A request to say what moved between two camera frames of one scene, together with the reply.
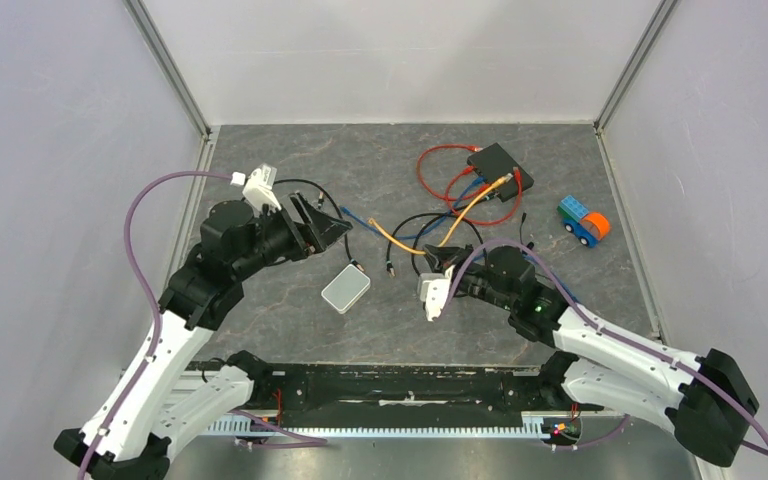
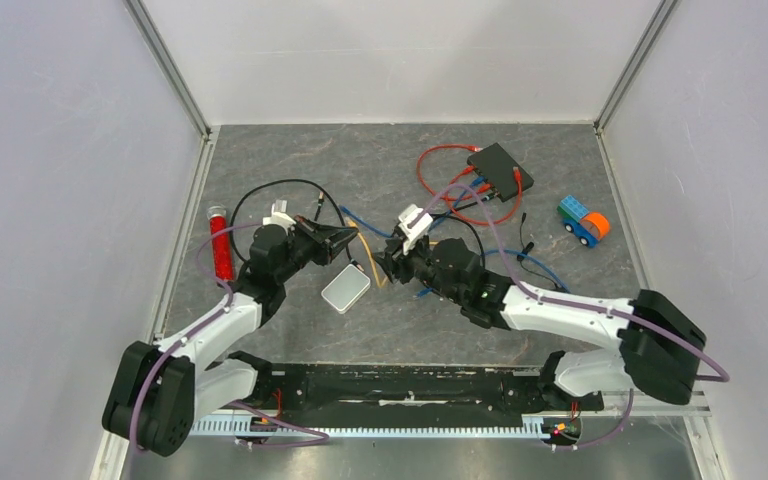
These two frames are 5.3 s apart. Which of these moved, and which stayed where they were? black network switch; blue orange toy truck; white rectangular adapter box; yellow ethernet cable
Moved: yellow ethernet cable
Stayed: white rectangular adapter box; blue orange toy truck; black network switch
